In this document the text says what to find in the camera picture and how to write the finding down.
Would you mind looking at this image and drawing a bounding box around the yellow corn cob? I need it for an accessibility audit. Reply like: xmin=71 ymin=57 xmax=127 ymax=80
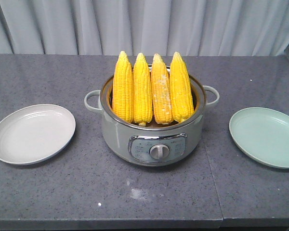
xmin=133 ymin=53 xmax=153 ymax=127
xmin=112 ymin=51 xmax=133 ymax=123
xmin=170 ymin=51 xmax=194 ymax=123

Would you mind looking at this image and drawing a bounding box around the pale spotted corn cob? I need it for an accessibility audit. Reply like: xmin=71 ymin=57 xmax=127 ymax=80
xmin=151 ymin=53 xmax=173 ymax=125

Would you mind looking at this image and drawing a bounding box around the white round plate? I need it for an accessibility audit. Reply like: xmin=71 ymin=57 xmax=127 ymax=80
xmin=0 ymin=104 xmax=76 ymax=165

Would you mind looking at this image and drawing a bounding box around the green round plate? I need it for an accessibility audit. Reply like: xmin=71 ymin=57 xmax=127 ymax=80
xmin=229 ymin=107 xmax=289 ymax=169

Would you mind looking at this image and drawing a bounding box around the green electric cooking pot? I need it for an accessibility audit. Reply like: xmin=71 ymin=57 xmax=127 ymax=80
xmin=84 ymin=76 xmax=220 ymax=167

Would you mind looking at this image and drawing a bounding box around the grey pleated curtain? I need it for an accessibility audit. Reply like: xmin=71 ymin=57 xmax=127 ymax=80
xmin=0 ymin=0 xmax=289 ymax=56

